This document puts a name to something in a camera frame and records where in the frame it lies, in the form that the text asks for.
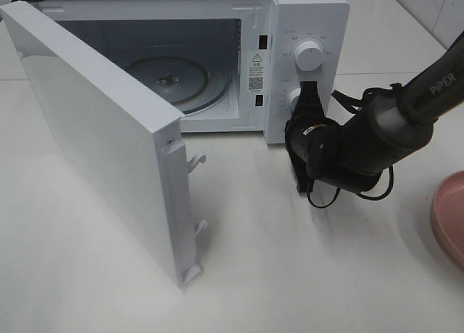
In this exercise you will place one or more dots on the white upper power knob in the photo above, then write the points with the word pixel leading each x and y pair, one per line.
pixel 309 54

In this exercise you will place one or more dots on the pink plate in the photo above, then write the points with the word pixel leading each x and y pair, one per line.
pixel 447 216

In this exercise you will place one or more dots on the glass microwave turntable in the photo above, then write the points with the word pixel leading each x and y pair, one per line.
pixel 184 83

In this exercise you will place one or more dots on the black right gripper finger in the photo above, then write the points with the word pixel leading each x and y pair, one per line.
pixel 315 102
pixel 303 99

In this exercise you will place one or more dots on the white microwave door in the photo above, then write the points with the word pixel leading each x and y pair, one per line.
pixel 122 137

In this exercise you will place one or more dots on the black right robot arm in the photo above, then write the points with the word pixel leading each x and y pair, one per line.
pixel 387 125

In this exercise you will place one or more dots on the white microwave oven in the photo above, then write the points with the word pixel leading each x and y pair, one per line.
pixel 216 33

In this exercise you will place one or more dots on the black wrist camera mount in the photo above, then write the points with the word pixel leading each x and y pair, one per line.
pixel 304 182

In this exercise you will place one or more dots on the white lower timer knob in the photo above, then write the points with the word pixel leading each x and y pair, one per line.
pixel 292 98

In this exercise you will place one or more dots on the warning label sticker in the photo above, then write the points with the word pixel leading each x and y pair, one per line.
pixel 256 70

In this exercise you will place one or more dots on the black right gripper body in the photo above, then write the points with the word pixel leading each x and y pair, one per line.
pixel 311 137

